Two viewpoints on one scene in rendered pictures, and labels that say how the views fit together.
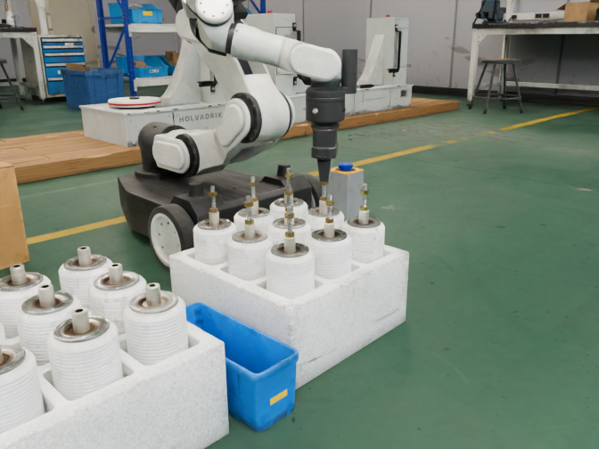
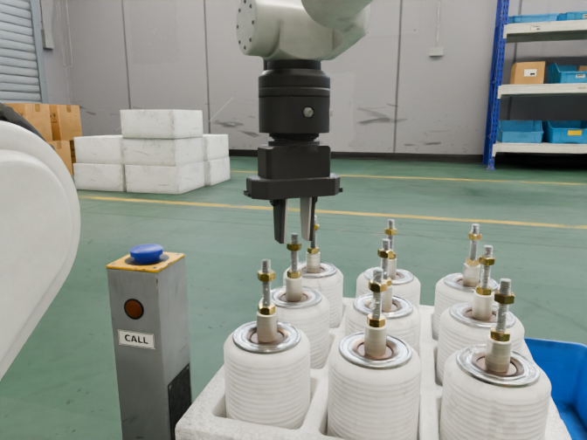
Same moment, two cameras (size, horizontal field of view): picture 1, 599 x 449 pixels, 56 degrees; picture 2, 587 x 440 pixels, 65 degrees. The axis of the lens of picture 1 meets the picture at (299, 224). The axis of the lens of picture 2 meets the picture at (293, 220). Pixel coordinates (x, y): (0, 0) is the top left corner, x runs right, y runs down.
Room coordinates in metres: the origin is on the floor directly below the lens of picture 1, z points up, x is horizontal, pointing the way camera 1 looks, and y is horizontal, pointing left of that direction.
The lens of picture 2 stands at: (1.56, 0.45, 0.49)
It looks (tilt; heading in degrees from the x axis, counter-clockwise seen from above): 13 degrees down; 241
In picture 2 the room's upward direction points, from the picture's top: straight up
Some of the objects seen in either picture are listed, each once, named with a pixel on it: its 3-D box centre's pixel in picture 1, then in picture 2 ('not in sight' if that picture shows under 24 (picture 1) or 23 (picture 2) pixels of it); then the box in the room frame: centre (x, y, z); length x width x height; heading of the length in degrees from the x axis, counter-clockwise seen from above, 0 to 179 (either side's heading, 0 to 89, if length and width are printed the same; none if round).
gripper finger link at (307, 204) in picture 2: (324, 168); (309, 216); (1.25, -0.06, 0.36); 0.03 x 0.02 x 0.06; 83
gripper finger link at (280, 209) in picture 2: not in sight; (277, 218); (1.30, -0.06, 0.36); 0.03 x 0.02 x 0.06; 83
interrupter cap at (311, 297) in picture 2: (324, 212); (293, 297); (1.28, -0.06, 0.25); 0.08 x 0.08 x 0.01
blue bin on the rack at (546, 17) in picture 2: not in sight; (529, 21); (-2.62, -2.51, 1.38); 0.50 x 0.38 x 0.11; 45
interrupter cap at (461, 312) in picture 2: (250, 237); (481, 315); (1.10, 0.10, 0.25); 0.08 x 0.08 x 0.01
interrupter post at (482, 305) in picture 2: (250, 231); (482, 305); (1.10, 0.10, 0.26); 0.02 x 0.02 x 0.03
